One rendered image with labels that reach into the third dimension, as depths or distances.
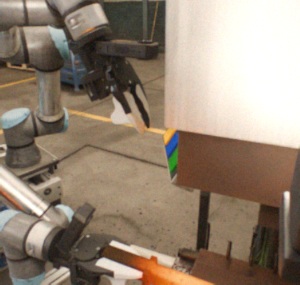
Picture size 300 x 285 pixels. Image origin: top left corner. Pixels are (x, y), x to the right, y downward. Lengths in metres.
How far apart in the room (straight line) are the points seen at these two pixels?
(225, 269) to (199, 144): 0.38
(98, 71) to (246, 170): 0.35
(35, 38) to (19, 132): 0.46
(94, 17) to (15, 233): 0.47
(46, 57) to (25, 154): 0.49
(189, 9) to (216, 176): 0.19
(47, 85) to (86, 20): 0.62
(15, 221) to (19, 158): 0.68
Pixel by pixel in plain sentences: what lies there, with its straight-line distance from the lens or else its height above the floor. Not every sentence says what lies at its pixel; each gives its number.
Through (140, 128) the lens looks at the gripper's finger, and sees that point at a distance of 0.58.
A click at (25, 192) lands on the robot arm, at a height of 1.01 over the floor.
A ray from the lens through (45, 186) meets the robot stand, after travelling 1.33.
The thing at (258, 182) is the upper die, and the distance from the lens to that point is 0.34.
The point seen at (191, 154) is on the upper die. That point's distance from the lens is 0.34.
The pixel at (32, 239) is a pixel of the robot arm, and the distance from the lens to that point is 0.69.
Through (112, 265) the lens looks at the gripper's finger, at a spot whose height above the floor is 1.02.
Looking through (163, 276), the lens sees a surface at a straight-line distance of 0.59.
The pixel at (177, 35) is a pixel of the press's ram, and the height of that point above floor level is 1.45.
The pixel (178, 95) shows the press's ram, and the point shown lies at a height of 1.40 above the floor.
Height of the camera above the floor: 1.48
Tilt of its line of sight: 24 degrees down
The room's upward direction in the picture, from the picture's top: straight up
